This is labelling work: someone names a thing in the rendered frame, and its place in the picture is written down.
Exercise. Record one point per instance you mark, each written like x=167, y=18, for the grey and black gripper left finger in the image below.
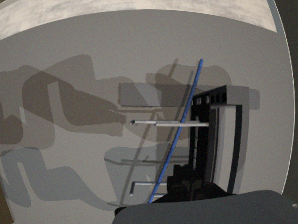
x=179, y=191

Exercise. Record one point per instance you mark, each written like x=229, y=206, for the blue cable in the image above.
x=178, y=131

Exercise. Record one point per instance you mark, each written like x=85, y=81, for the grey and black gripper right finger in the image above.
x=204, y=190

